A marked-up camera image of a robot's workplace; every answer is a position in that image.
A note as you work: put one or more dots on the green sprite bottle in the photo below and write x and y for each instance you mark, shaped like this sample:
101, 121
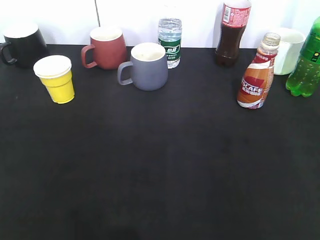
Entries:
305, 78

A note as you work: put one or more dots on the cola bottle red label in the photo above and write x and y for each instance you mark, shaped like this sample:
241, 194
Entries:
235, 16

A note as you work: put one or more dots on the white ceramic mug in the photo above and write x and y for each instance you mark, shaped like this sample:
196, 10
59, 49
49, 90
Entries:
291, 42

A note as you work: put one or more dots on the black ceramic mug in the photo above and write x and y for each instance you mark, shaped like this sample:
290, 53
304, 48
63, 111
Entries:
24, 45

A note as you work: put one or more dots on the red ceramic mug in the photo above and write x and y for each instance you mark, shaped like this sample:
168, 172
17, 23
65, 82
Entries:
107, 48

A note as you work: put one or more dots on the clear water bottle green label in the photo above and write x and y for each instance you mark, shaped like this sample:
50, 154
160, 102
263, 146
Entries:
170, 36

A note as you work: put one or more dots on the yellow paper cup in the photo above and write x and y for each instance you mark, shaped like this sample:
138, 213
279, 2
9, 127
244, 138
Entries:
55, 73

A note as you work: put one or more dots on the Nescafe coffee bottle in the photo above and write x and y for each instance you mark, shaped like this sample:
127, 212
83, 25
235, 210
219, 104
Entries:
258, 77

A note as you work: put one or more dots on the grey ceramic mug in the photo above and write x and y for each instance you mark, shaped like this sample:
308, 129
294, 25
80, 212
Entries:
149, 69

